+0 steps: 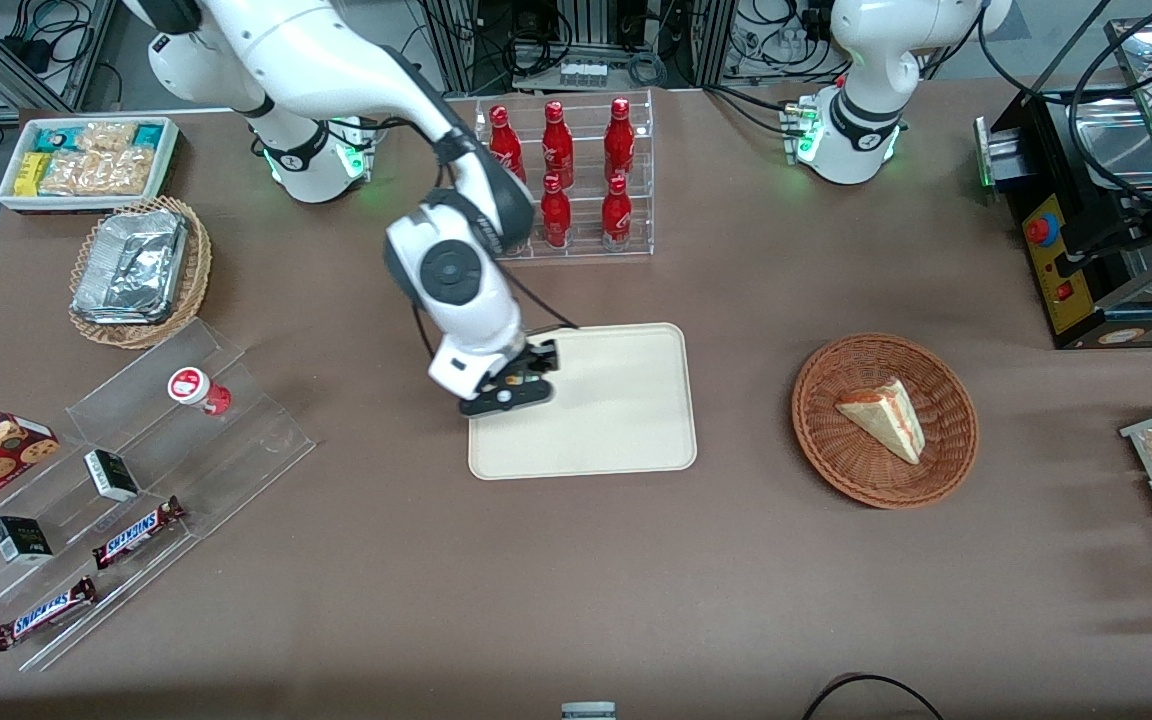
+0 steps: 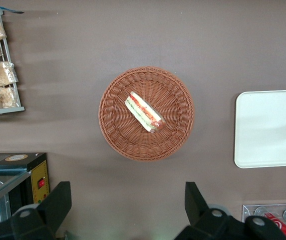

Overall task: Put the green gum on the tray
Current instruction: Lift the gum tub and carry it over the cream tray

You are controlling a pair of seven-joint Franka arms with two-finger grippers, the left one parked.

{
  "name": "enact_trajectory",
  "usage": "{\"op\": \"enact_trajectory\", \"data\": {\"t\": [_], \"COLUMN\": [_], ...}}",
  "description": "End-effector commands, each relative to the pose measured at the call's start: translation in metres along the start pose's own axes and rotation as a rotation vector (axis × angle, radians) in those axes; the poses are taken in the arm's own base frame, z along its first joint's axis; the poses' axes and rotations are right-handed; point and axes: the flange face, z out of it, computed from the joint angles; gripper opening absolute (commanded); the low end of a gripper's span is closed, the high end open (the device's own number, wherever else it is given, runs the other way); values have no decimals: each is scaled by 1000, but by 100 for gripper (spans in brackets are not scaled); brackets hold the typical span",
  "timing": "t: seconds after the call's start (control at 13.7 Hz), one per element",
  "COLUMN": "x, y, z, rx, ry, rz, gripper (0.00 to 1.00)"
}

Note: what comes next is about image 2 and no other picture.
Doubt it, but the tray of packaged snacks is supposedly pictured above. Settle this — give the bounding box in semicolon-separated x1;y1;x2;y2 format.
0;6;26;117

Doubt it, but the cream plastic tray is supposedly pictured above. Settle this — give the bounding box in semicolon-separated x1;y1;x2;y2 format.
234;89;286;169

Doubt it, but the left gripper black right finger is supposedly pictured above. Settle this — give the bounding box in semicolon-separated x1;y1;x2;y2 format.
174;181;286;240

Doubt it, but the blue strip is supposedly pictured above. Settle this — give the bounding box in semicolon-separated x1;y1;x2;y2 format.
1;6;25;15

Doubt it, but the clear acrylic bottle rack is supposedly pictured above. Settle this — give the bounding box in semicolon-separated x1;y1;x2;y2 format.
242;204;286;240

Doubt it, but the round brown wicker basket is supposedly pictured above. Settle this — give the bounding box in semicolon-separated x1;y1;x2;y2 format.
98;66;195;162

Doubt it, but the wrapped triangle sandwich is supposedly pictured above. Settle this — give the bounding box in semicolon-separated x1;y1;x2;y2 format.
124;91;166;134

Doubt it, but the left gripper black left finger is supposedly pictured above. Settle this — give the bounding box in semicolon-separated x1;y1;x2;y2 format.
10;181;72;240

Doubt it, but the black food warmer yellow panel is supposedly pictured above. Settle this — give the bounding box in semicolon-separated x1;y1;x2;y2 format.
0;152;51;225

